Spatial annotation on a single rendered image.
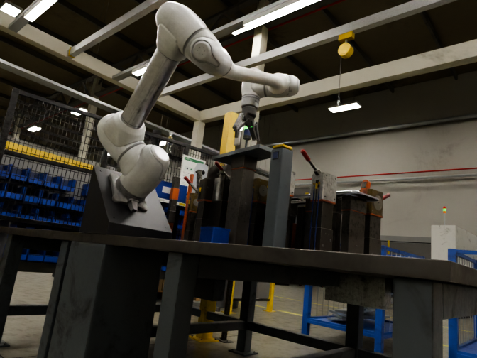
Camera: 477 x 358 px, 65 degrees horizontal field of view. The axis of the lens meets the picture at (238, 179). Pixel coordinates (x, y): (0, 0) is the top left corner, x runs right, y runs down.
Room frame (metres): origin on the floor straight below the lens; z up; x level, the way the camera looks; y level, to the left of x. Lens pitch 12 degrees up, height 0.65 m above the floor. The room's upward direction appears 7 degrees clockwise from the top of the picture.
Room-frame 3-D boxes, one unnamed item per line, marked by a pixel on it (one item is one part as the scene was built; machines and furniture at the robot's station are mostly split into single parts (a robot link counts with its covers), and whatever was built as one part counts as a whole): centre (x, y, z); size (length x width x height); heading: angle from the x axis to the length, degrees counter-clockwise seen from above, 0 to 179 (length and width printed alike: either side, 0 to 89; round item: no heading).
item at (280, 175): (1.55, -0.17, 0.92); 0.08 x 0.08 x 0.44; 37
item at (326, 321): (4.11, -1.50, 0.48); 1.20 x 0.80 x 0.95; 137
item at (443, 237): (9.28, -5.61, 1.22); 2.40 x 0.54 x 2.45; 135
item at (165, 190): (2.75, 0.54, 1.10); 0.30 x 0.17 x 0.13; 120
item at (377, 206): (1.79, -0.66, 0.88); 0.14 x 0.09 x 0.36; 127
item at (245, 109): (1.75, -0.01, 1.36); 0.08 x 0.07 x 0.09; 142
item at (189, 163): (3.01, 0.39, 1.30); 0.23 x 0.02 x 0.31; 127
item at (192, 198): (2.41, 0.28, 0.87); 0.10 x 0.07 x 0.35; 127
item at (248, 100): (1.75, -0.01, 1.43); 0.09 x 0.09 x 0.06
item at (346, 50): (3.73, -1.02, 2.85); 0.16 x 0.10 x 0.85; 48
